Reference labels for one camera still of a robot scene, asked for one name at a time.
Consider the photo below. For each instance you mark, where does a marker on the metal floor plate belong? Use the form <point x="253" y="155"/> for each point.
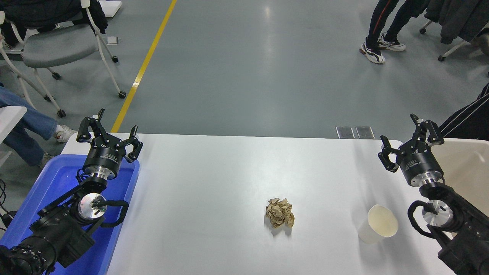
<point x="345" y="132"/>
<point x="365" y="132"/>

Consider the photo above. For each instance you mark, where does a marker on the blue plastic tray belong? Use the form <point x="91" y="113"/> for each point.
<point x="61" y="179"/>

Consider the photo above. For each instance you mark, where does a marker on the person in striped black trousers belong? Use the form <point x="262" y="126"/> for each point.
<point x="470" y="118"/>

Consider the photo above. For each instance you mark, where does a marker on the small white floor object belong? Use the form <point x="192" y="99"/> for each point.
<point x="112" y="40"/>

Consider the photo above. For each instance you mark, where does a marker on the seated person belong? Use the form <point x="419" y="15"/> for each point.
<point x="26" y="122"/>

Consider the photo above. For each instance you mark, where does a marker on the person in white sneakers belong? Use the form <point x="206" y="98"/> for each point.
<point x="376" y="23"/>

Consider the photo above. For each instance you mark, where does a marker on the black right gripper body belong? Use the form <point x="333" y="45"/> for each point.
<point x="418" y="162"/>

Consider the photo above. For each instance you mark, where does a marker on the large pale bin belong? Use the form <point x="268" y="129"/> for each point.
<point x="466" y="164"/>

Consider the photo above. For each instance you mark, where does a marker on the dark grey coat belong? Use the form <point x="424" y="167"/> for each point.
<point x="458" y="19"/>

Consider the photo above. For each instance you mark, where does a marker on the white flat board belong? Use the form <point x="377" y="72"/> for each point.
<point x="110" y="7"/>

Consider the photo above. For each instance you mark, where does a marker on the chair with castor wheels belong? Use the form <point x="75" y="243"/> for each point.
<point x="452" y="47"/>

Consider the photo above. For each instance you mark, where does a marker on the grey chair white frame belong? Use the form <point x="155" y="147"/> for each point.
<point x="57" y="47"/>

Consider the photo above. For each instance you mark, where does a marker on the black jacket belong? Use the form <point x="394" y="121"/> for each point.
<point x="42" y="11"/>

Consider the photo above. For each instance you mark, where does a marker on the crumpled tan paper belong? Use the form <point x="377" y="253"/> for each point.
<point x="279" y="213"/>

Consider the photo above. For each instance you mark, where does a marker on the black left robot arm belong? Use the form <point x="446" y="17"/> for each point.
<point x="57" y="229"/>

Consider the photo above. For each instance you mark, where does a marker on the white side table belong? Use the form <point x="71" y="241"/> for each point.
<point x="9" y="116"/>

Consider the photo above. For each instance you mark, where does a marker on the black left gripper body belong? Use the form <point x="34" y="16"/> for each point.
<point x="105" y="154"/>

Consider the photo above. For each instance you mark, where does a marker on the white paper cup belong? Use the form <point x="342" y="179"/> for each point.
<point x="376" y="227"/>

